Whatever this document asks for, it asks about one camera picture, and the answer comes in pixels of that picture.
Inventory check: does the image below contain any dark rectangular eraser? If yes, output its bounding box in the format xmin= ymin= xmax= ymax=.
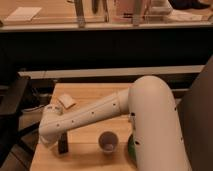
xmin=58 ymin=133 xmax=68 ymax=154

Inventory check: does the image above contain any green object behind arm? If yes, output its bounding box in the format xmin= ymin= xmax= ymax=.
xmin=127 ymin=134 xmax=136 ymax=165

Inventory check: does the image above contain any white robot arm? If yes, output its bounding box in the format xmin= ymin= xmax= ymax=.
xmin=39 ymin=76 xmax=192 ymax=171

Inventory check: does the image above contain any white paper cup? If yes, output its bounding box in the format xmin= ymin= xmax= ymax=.
xmin=98 ymin=131 xmax=119 ymax=154

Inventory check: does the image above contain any dark panel at right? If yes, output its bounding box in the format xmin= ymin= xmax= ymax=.
xmin=178 ymin=56 xmax=213 ymax=171

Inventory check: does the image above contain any white paper sheet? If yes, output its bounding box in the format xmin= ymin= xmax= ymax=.
xmin=5 ymin=7 xmax=41 ymax=22

